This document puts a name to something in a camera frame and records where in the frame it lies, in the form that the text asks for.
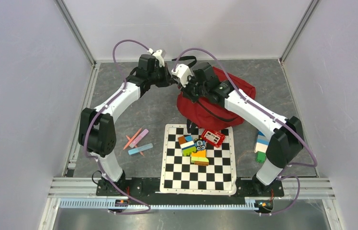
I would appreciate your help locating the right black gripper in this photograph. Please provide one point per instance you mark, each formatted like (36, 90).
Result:
(185, 90)

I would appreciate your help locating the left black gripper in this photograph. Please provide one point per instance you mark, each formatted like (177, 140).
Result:
(167, 80)

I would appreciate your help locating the red backpack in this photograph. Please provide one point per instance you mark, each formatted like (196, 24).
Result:
(204, 114)

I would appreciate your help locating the red plastic card box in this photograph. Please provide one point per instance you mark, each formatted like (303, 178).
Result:
(214, 138)

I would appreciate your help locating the orange pencil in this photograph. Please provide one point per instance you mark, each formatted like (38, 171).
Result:
(134, 136)

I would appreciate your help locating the pink highlighter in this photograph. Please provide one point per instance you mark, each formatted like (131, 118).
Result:
(138, 138)

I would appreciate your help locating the light blue highlighter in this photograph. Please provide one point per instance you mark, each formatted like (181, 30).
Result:
(140, 149)

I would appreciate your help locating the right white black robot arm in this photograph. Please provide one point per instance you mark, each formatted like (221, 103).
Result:
(286, 138)

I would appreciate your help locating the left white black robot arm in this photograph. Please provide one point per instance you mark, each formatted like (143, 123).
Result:
(97, 134)

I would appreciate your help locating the blue owl number block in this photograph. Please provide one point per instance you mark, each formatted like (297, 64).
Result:
(200, 144)

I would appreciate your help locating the brown blue green block stack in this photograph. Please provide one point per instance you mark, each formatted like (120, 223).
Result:
(187, 145)

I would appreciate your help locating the green yellow orange block stack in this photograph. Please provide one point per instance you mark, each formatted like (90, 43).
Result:
(199, 158)

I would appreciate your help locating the long striped block tower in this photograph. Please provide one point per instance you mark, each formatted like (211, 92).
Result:
(261, 146)

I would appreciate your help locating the black white chessboard mat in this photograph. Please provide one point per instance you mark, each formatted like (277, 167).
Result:
(192, 166)

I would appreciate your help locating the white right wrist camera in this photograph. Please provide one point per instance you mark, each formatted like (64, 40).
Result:
(181, 75)

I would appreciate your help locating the blue toothed cable rail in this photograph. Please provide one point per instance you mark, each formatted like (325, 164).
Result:
(111, 203)

